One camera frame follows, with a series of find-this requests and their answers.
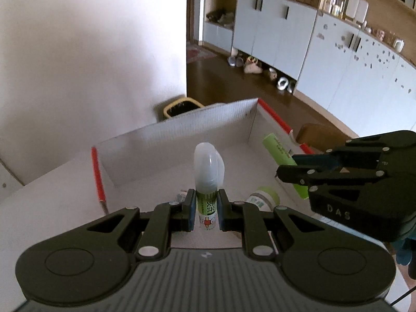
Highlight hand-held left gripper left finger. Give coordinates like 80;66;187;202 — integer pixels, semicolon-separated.
86;188;197;261

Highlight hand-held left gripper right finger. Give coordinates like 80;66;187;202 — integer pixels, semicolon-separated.
217;188;329;261

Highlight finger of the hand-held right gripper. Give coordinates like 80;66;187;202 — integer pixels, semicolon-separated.
275;161;386;196
291;143;391;171

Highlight green label bottle translucent cap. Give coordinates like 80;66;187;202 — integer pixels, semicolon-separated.
194;142;225;231

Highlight red cardboard box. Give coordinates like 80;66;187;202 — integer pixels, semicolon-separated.
91;97;329;248

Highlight person's right hand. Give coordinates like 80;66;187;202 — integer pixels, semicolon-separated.
394;238;415;266

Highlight wooden chair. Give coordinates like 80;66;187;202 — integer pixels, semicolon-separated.
296;123;360;154

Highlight green tube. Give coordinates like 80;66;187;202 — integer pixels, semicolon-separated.
262;133;309;200

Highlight white jar green lid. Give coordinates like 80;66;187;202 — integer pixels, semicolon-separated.
245;187;281;213

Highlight white cabinet with stickers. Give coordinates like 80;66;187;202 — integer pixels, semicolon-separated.
294;13;416;132

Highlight yellow trash bin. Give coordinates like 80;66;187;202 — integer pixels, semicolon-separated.
163;97;205;118

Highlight plush slippers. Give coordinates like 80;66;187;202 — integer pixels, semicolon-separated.
244;56;264;74

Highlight plain white cabinet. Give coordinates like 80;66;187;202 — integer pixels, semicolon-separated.
232;0;317;80

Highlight patterned rug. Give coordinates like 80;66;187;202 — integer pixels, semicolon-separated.
187;44;217;64

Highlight white canister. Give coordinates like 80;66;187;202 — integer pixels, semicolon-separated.
357;0;370;23
344;0;359;21

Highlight low white cabinet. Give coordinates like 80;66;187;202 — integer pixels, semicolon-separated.
202;21;235;48

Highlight black cable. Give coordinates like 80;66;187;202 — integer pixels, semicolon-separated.
392;284;416;307

